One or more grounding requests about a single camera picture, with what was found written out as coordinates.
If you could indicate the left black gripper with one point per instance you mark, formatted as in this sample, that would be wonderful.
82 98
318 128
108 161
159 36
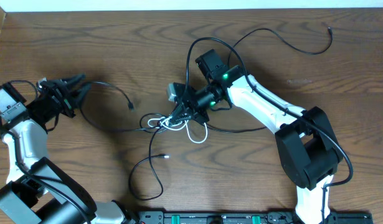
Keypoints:
53 88

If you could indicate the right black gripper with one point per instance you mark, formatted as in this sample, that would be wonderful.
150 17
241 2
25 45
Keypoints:
193 110

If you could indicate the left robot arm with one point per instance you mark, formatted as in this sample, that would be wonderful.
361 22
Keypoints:
37 190

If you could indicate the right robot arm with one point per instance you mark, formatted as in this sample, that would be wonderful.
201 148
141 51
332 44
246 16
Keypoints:
305 139

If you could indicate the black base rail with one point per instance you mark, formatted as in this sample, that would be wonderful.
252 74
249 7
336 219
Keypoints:
273 217

